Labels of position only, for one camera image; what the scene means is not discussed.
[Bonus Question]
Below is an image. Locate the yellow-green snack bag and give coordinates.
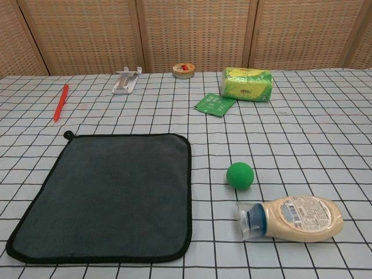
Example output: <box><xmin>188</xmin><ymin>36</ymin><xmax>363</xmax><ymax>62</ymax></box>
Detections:
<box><xmin>221</xmin><ymin>66</ymin><xmax>274</xmax><ymax>103</ymax></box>

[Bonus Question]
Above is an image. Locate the cream mayonnaise squeeze bottle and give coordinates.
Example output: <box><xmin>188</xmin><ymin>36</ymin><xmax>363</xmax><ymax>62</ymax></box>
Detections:
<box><xmin>234</xmin><ymin>195</ymin><xmax>344</xmax><ymax>242</ymax></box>

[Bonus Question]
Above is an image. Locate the woven bamboo screen panel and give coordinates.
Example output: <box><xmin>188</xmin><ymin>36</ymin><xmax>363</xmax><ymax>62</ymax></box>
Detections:
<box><xmin>0</xmin><ymin>0</ymin><xmax>50</xmax><ymax>79</ymax></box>
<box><xmin>248</xmin><ymin>0</ymin><xmax>366</xmax><ymax>72</ymax></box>
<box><xmin>135</xmin><ymin>0</ymin><xmax>259</xmax><ymax>73</ymax></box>
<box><xmin>356</xmin><ymin>0</ymin><xmax>372</xmax><ymax>69</ymax></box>
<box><xmin>19</xmin><ymin>0</ymin><xmax>151</xmax><ymax>76</ymax></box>

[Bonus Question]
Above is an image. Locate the green foam ball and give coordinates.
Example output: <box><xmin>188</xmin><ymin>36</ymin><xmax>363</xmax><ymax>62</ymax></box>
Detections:
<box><xmin>226</xmin><ymin>162</ymin><xmax>255</xmax><ymax>191</ymax></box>

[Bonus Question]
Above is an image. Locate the white phone stand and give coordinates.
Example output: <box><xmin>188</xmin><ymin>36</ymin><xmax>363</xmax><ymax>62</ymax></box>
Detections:
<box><xmin>112</xmin><ymin>66</ymin><xmax>142</xmax><ymax>95</ymax></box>

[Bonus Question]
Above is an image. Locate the white black grid tablecloth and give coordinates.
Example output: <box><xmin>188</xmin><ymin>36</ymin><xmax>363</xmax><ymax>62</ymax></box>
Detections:
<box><xmin>0</xmin><ymin>67</ymin><xmax>372</xmax><ymax>279</ymax></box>

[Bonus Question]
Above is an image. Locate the yellow cloth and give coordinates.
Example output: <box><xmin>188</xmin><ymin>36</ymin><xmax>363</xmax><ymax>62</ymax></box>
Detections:
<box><xmin>5</xmin><ymin>130</ymin><xmax>193</xmax><ymax>264</ymax></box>

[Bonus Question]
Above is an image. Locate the green sachet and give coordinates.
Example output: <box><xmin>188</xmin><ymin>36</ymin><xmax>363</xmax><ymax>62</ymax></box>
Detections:
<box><xmin>193</xmin><ymin>92</ymin><xmax>237</xmax><ymax>117</ymax></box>

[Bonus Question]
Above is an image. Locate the red pen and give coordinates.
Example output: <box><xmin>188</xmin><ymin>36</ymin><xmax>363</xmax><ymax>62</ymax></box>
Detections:
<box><xmin>52</xmin><ymin>84</ymin><xmax>70</xmax><ymax>126</ymax></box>

